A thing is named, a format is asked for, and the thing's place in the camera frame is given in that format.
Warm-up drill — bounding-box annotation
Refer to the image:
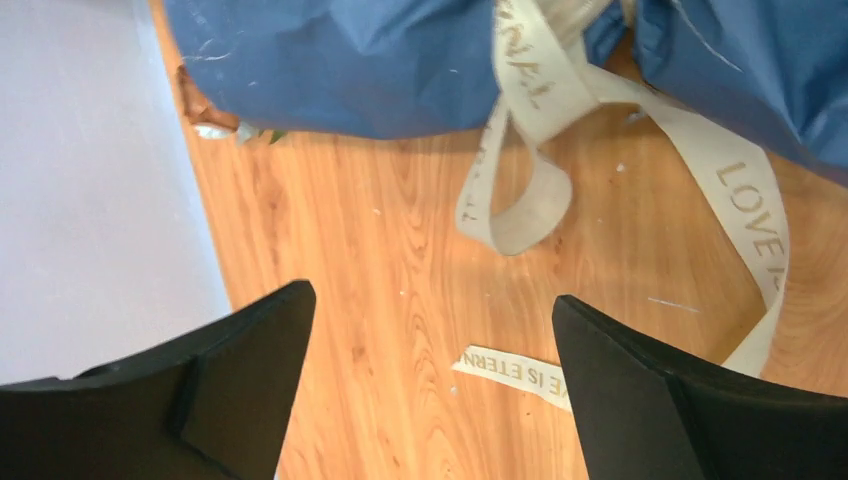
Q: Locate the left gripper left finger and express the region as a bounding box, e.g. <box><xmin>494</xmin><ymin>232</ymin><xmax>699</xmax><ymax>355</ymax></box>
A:
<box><xmin>1</xmin><ymin>280</ymin><xmax>316</xmax><ymax>479</ymax></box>

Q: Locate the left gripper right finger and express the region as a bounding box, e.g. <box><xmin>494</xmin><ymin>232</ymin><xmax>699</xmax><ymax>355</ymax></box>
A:
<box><xmin>552</xmin><ymin>295</ymin><xmax>847</xmax><ymax>479</ymax></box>

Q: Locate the cream printed ribbon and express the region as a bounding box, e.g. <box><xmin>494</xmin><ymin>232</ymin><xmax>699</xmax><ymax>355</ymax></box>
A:
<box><xmin>455</xmin><ymin>1</ymin><xmax>790</xmax><ymax>378</ymax></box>

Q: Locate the blue wrapping paper sheet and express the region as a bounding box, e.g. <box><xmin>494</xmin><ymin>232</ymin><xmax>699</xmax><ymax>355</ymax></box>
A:
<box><xmin>165</xmin><ymin>1</ymin><xmax>847</xmax><ymax>184</ymax></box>

